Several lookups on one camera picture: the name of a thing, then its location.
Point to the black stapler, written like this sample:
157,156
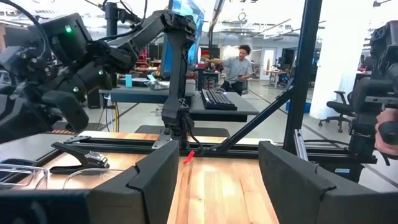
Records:
87,158

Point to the silver aluminium bar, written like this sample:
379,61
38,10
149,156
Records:
300,146

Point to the red tag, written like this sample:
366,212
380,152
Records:
188,157

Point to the black keyboard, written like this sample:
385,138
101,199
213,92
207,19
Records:
217,99

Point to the blue floor bin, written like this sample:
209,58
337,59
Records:
308,107

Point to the teal box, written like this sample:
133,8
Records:
128,81

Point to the black monitor pole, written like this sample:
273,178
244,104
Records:
111,18

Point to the clear plastic wrapper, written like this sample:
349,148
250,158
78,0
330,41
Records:
157,84

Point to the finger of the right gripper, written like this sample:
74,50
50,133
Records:
21,121
71,112

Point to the person's hand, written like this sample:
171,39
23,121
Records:
384,146

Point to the computer monitor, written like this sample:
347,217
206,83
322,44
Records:
186,18

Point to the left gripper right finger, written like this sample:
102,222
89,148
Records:
311,205

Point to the black office chair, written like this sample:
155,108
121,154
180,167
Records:
339,107

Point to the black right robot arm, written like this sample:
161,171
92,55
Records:
177,62

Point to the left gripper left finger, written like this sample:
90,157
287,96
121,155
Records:
124,199

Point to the clear plastic bin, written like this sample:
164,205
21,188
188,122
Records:
71,177
9,169

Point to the black aluminium frame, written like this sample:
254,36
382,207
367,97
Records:
303,77

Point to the black floor mat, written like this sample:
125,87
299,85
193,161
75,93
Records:
62,132

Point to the person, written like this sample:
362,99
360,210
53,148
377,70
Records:
237,71

